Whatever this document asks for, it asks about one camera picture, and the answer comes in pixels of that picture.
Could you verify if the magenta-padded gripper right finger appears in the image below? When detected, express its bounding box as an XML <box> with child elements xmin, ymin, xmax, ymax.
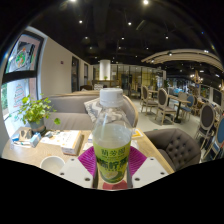
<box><xmin>126</xmin><ymin>146</ymin><xmax>169</xmax><ymax>189</ymax></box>

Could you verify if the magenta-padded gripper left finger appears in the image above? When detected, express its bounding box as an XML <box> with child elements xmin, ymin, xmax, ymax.
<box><xmin>59</xmin><ymin>146</ymin><xmax>98</xmax><ymax>189</ymax></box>

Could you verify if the clear bottle with green label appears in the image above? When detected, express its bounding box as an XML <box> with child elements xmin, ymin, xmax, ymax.
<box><xmin>91</xmin><ymin>87</ymin><xmax>133</xmax><ymax>184</ymax></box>

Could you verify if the brown paper cup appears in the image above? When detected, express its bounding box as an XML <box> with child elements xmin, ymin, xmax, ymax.
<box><xmin>39</xmin><ymin>155</ymin><xmax>66</xmax><ymax>176</ymax></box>

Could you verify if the long white carton box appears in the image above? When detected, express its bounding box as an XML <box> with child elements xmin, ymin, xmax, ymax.
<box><xmin>59</xmin><ymin>129</ymin><xmax>84</xmax><ymax>157</ymax></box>

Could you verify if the dark tufted armchair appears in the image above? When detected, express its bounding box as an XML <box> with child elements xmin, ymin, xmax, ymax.
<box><xmin>143</xmin><ymin>128</ymin><xmax>202</xmax><ymax>173</ymax></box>

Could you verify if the small yellow card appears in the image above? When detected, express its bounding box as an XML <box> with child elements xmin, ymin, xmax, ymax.
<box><xmin>131</xmin><ymin>128</ymin><xmax>144</xmax><ymax>139</ymax></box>

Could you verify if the small blue white box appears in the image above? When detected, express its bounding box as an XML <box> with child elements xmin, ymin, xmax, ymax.
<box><xmin>29</xmin><ymin>132</ymin><xmax>43</xmax><ymax>148</ymax></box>

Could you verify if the grey curved sofa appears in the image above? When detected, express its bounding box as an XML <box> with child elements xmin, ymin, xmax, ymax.
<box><xmin>43</xmin><ymin>90</ymin><xmax>139</xmax><ymax>132</ymax></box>

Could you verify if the brown kraft card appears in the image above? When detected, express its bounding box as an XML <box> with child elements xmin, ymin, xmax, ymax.
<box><xmin>18</xmin><ymin>127</ymin><xmax>34</xmax><ymax>143</ymax></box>

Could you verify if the grey white chevron cushion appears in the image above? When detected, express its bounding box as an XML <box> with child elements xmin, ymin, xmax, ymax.
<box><xmin>83</xmin><ymin>97</ymin><xmax>129</xmax><ymax>124</ymax></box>

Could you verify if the group of dining chairs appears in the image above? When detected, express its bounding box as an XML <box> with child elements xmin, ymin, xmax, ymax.
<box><xmin>138</xmin><ymin>84</ymin><xmax>224</xmax><ymax>161</ymax></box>

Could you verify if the blue and white card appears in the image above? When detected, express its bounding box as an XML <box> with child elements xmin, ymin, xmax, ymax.
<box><xmin>10</xmin><ymin>133</ymin><xmax>21</xmax><ymax>144</ymax></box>

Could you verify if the green potted plant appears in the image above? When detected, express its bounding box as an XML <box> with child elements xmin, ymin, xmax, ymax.
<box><xmin>11</xmin><ymin>93</ymin><xmax>62</xmax><ymax>134</ymax></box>

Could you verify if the decorated window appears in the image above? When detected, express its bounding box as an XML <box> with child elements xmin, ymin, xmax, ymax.
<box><xmin>0</xmin><ymin>31</ymin><xmax>44</xmax><ymax>121</ymax></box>

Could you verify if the group of ceiling lights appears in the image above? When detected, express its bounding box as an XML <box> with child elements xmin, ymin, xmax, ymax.
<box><xmin>68</xmin><ymin>0</ymin><xmax>174</xmax><ymax>58</ymax></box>

